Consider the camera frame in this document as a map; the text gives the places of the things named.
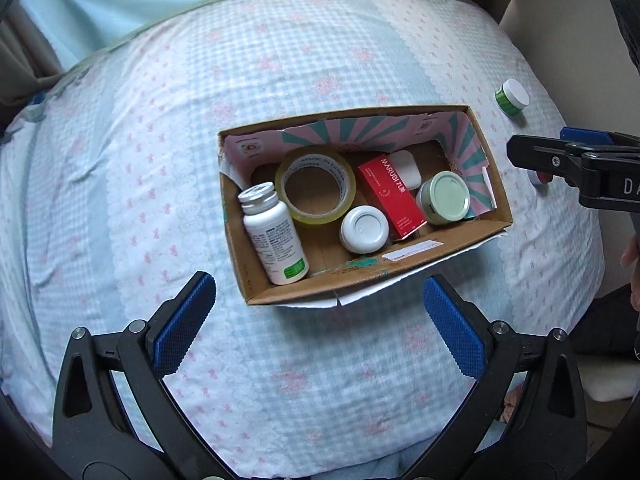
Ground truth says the pale green lid tin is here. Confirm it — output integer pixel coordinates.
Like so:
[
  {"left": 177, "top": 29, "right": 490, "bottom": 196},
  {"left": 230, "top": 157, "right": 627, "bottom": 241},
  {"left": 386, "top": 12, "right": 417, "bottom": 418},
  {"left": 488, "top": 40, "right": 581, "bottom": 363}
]
[{"left": 416, "top": 171, "right": 472, "bottom": 226}]

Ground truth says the white pill bottle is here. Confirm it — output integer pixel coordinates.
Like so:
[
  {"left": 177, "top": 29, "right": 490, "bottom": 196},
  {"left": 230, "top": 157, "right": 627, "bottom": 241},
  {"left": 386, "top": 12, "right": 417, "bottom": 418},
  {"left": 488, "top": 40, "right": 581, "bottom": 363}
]
[{"left": 237, "top": 183, "right": 311, "bottom": 286}]

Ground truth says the cardboard box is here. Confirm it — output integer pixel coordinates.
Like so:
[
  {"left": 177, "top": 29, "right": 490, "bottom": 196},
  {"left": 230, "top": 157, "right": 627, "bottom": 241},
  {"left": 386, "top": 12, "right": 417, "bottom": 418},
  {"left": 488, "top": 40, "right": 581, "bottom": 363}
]
[{"left": 217, "top": 105, "right": 513, "bottom": 308}]

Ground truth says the person's right hand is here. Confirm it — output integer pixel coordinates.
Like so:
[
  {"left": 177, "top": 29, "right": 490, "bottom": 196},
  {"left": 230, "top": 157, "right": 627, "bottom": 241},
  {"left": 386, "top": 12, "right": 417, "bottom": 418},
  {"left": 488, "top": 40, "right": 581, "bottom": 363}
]
[{"left": 620, "top": 232, "right": 640, "bottom": 312}]

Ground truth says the clear yellowish tape roll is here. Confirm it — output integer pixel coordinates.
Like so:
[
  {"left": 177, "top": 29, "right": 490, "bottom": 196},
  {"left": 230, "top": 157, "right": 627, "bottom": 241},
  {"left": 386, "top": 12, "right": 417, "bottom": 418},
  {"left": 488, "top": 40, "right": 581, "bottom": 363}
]
[{"left": 274, "top": 146, "right": 357, "bottom": 227}]

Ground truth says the person's dark clothing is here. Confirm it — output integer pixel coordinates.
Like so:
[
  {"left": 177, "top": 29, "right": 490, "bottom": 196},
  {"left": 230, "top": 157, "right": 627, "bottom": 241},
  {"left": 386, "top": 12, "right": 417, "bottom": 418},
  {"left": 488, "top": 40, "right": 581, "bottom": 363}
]
[{"left": 570, "top": 282, "right": 640, "bottom": 361}]

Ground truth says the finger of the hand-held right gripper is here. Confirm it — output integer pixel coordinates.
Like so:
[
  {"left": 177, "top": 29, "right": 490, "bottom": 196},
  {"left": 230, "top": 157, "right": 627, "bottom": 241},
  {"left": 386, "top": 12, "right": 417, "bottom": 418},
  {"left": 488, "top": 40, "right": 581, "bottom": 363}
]
[
  {"left": 506, "top": 134, "right": 588, "bottom": 188},
  {"left": 560, "top": 127, "right": 640, "bottom": 157}
]

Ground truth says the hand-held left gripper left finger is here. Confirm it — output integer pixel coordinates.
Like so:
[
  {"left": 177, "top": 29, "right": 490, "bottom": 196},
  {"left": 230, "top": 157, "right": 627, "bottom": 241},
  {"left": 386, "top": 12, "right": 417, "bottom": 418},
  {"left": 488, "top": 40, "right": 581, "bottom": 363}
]
[{"left": 52, "top": 271, "right": 221, "bottom": 466}]

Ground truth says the red carton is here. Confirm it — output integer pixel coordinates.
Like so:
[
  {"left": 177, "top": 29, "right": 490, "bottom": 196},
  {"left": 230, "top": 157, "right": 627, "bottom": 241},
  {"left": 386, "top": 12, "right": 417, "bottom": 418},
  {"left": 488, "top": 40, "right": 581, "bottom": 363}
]
[{"left": 357, "top": 154, "right": 428, "bottom": 241}]

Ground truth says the green jar with white lid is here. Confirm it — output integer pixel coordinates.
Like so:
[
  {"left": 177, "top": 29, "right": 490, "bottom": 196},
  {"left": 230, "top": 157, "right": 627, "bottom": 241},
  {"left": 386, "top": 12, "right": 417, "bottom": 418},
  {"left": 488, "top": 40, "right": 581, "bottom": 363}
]
[{"left": 494, "top": 79, "right": 530, "bottom": 117}]

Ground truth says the small white case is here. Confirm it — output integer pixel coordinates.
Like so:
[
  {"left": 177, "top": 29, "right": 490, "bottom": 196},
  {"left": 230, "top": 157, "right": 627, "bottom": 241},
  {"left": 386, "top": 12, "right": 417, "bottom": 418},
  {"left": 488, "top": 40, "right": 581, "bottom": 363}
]
[{"left": 392, "top": 150, "right": 424, "bottom": 191}]

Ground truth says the small white jar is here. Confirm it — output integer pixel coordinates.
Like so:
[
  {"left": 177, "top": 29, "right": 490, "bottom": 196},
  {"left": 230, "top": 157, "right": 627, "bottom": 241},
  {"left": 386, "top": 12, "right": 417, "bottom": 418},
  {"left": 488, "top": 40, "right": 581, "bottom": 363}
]
[{"left": 340, "top": 205, "right": 391, "bottom": 255}]

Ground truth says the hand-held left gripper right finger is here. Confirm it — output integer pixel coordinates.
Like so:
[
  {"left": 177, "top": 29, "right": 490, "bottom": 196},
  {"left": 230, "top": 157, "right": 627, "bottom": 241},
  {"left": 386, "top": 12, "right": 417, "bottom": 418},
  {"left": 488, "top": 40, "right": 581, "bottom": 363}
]
[{"left": 415, "top": 274, "right": 586, "bottom": 466}]

